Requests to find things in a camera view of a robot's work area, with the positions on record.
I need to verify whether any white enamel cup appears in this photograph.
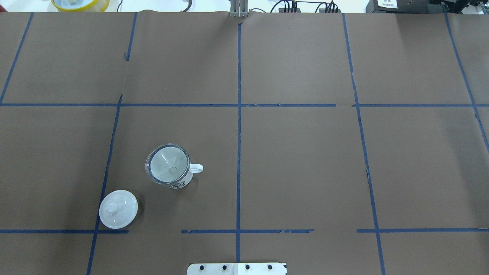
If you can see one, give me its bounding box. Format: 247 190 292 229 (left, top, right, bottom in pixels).
147 149 204 190

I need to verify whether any white cup lid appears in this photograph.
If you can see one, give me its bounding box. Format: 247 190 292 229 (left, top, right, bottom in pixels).
99 190 138 230

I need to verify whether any yellow tape roll with bowl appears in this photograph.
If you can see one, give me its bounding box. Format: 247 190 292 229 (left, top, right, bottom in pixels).
51 0 110 12

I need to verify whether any aluminium frame post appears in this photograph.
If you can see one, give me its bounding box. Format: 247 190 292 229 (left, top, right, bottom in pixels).
229 0 249 18

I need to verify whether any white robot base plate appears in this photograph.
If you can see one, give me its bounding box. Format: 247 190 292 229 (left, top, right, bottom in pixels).
186 262 288 275

